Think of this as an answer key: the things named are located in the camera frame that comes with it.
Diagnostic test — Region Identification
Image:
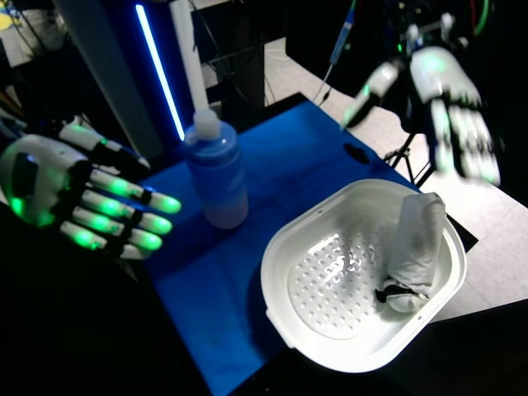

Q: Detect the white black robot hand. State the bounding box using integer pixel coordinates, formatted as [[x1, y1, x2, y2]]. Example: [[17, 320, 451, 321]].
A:
[[0, 117, 182, 261], [342, 45, 502, 186]]

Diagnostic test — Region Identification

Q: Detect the blue translucent water bottle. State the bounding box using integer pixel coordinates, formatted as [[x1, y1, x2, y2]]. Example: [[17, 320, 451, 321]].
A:
[[183, 109, 251, 230]]

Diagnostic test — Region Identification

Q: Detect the black tripod stand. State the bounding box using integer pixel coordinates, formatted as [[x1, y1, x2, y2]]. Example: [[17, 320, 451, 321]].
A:
[[382, 130, 438, 187]]

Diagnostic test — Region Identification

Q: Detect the grey vertical column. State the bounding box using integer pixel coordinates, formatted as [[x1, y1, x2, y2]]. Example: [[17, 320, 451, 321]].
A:
[[52, 0, 165, 162]]

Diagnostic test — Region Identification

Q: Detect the blue-white LED light strip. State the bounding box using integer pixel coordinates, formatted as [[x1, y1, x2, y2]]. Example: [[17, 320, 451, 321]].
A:
[[134, 2, 186, 142]]

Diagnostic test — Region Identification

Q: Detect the white vertical tube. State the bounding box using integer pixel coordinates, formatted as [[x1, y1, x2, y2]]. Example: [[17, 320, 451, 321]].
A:
[[170, 0, 210, 115]]

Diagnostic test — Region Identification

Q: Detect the blue table mat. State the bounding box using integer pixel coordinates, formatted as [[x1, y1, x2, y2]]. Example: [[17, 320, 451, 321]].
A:
[[138, 100, 422, 395]]

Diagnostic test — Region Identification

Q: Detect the white perforated plastic basin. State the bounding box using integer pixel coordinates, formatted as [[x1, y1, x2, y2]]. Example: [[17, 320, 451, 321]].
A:
[[259, 177, 469, 375]]

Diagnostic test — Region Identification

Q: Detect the thin hanging cable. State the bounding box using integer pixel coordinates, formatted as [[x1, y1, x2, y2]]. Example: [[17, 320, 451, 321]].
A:
[[316, 0, 358, 105]]

